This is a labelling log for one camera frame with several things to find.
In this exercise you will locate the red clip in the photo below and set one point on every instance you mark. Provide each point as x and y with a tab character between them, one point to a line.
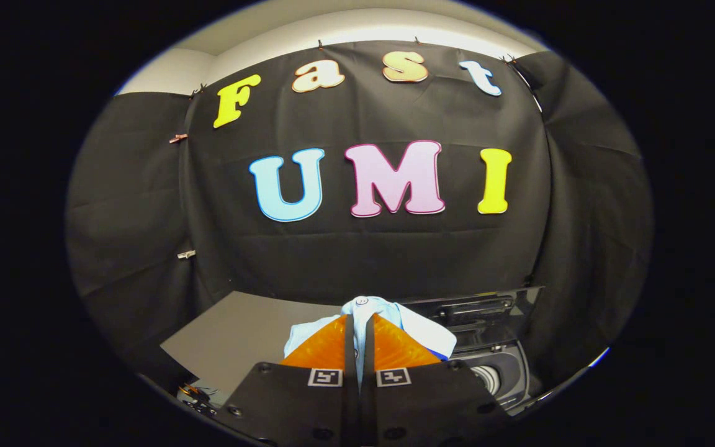
177	138

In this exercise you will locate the silver clip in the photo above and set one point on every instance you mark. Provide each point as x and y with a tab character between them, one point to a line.
186	254

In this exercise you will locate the black backdrop cloth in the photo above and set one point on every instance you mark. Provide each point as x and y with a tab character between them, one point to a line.
332	248

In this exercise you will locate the light blue polo shirt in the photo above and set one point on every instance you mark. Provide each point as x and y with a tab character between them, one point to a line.
422	338

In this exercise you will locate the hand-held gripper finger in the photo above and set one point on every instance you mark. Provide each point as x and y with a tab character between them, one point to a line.
351	397
367	403

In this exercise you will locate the dark grey washing machine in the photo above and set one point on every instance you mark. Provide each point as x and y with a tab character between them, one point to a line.
509	372

